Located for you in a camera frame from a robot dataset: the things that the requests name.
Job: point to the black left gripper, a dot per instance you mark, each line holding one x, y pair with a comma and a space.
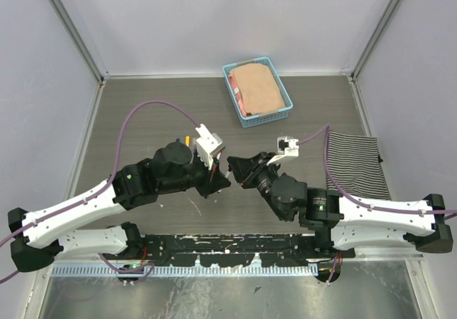
213, 178

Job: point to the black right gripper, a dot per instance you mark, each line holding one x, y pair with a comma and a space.
245, 172

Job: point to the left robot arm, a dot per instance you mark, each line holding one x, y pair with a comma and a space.
41, 236

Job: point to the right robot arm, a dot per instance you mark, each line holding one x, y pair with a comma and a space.
344, 222

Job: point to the light blue perforated basket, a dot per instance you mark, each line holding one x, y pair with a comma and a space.
250, 121

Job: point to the peach folded towel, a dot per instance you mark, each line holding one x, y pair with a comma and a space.
256, 90

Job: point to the black white striped cloth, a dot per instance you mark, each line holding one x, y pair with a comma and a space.
355, 164

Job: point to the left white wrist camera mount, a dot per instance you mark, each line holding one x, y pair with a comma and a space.
208, 146

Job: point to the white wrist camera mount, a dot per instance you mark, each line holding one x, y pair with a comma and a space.
287, 150
208, 146

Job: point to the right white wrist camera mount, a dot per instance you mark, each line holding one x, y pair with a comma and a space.
287, 150

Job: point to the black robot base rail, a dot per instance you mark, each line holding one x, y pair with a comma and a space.
282, 250

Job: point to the light blue slotted cable duct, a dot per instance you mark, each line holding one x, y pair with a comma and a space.
100, 270

